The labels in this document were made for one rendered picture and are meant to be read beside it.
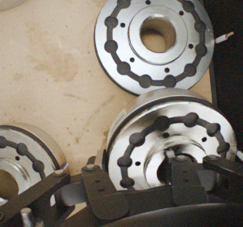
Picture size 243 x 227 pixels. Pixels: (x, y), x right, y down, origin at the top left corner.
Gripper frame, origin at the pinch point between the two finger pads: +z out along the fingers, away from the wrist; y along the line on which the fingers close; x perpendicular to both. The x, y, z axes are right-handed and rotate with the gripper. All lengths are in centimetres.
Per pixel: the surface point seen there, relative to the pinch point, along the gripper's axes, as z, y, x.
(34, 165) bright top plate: 1.2, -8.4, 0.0
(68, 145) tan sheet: 4.1, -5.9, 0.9
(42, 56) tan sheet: 4.3, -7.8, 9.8
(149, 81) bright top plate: 1.6, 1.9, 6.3
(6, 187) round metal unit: 2.2, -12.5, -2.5
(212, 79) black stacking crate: 4.9, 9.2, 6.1
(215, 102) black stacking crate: 4.8, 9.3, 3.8
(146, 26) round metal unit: 3.0, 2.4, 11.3
